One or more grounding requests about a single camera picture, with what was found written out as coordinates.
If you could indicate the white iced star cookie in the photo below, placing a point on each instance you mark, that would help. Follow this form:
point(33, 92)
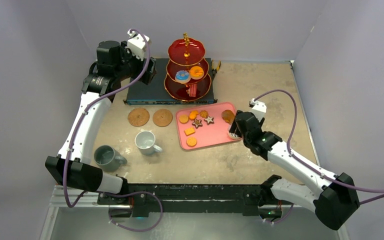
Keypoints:
point(209, 120)

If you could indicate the blue frosted donut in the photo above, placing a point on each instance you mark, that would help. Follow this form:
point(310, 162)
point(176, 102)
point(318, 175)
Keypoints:
point(182, 76)

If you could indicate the brown baked bread piece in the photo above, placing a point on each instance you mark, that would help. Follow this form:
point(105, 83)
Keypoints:
point(228, 116)

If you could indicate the red three-tier cake stand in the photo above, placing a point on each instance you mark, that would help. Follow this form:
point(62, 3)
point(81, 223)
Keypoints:
point(184, 53)

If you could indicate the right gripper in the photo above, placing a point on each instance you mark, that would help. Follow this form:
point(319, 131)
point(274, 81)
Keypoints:
point(237, 127)

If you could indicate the brown centred star cookie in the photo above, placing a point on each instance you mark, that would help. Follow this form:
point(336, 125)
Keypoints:
point(197, 123)

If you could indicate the swirl butter cookie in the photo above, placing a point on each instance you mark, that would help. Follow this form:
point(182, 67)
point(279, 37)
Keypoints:
point(203, 114)

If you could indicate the pink layered cake slice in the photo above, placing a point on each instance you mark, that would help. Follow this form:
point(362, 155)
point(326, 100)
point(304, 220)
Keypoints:
point(192, 90)

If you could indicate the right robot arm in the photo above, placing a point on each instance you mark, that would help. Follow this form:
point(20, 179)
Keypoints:
point(331, 197)

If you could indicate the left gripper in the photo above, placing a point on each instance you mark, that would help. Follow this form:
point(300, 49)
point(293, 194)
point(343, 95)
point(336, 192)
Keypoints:
point(125, 53)

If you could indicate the woven rattan coaster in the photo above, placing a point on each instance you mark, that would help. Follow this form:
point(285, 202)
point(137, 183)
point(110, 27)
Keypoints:
point(162, 117)
point(138, 117)

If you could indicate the pink serving tray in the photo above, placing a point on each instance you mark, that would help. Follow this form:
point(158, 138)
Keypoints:
point(209, 134)

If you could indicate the white ceramic mug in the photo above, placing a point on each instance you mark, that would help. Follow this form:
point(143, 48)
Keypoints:
point(145, 141)

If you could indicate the left woven rattan coaster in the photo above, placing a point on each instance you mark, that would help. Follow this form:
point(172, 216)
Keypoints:
point(138, 117)

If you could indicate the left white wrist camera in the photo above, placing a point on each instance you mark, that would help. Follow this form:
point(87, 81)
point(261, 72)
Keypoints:
point(137, 44)

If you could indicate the white chocolate donut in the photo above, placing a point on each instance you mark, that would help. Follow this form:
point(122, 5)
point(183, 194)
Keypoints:
point(233, 136)

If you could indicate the grey ceramic mug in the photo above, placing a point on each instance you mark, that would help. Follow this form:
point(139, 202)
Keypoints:
point(108, 159)

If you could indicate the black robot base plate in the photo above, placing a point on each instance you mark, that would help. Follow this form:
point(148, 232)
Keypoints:
point(141, 199)

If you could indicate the square yellow biscuit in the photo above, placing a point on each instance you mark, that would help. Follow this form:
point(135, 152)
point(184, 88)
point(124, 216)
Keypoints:
point(189, 131)

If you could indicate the dark network switch box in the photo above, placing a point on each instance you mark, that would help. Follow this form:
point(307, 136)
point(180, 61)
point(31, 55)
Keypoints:
point(162, 90)

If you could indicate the round biscuit near fish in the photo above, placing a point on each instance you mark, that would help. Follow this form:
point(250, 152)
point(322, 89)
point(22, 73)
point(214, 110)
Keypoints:
point(184, 119)

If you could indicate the round biscuit tray corner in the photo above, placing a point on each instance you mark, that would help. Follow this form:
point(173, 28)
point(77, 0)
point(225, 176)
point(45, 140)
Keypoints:
point(191, 141)

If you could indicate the right woven rattan coaster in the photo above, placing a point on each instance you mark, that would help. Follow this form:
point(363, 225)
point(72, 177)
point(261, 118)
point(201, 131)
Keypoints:
point(162, 117)

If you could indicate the yellow frosted donut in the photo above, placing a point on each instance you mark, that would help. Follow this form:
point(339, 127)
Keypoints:
point(196, 72)

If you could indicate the orange fish shaped cake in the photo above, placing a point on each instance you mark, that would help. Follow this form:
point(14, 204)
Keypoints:
point(193, 115)

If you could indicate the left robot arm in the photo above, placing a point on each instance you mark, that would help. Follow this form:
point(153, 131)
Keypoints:
point(71, 167)

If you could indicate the aluminium frame rail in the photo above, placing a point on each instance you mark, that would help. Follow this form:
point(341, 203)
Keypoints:
point(90, 199)

